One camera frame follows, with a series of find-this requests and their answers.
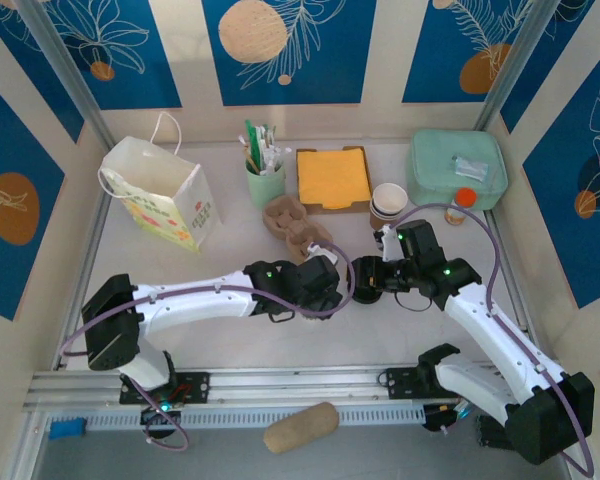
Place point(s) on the mint green zip case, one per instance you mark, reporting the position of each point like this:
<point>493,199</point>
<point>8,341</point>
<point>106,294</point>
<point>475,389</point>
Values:
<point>440,160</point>

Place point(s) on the small clear plastic packet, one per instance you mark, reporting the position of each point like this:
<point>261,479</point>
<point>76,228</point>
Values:
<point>470,166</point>

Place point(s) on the brown cork roll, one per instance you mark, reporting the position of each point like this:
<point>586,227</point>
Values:
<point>300,427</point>

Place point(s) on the small blue object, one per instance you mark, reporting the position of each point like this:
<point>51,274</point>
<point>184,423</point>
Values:
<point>67,430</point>

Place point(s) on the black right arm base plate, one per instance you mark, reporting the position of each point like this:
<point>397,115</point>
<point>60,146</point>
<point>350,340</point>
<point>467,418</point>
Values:
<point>397,382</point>

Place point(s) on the wooden stirrer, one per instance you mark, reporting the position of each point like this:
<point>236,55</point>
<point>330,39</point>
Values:
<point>250,159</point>

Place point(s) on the aluminium corner post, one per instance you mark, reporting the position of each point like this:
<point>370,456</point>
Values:
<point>69,75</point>
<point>522,50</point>

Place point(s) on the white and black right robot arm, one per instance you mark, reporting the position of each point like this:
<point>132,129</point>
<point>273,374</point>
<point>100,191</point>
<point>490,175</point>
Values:
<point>490,335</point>

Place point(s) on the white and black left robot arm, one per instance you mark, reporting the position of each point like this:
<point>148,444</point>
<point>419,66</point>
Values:
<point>195,300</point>

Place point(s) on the white paper takeout bag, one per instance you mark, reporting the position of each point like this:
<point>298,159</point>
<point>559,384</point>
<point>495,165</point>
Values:
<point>145,170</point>

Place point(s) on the aluminium front rail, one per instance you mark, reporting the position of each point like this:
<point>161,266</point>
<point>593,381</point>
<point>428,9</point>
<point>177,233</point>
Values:
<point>290,387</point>

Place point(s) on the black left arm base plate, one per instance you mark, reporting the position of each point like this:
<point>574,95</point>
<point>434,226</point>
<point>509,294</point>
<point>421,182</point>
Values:
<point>197,387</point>

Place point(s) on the orange-capped small bottle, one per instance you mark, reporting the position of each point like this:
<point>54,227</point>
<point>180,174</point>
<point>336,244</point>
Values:
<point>466,196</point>

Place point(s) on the green wrapped straw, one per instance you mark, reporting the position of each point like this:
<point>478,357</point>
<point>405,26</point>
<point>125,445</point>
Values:
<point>252,137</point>

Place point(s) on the white paper-wrapped straw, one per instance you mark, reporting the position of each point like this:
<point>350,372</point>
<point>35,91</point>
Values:
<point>266,145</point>
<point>273,134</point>

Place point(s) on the stack of paper cups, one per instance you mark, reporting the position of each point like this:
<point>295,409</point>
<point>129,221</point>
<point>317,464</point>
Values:
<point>387,200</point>

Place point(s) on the black ribbed block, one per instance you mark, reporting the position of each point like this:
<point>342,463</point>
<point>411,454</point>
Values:
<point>490,437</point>

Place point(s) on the clear plastic-wrapped straw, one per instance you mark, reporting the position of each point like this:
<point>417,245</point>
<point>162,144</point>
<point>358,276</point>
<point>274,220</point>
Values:
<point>277,159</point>

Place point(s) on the yellow napkin stack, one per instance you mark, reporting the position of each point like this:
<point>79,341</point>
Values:
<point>332,177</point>

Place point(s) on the green cylindrical utensil holder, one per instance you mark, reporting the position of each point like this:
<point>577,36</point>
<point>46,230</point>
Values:
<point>266,192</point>

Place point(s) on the brown cardboard napkin tray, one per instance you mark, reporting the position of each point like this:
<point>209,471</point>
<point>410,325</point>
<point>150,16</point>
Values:
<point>360,206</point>

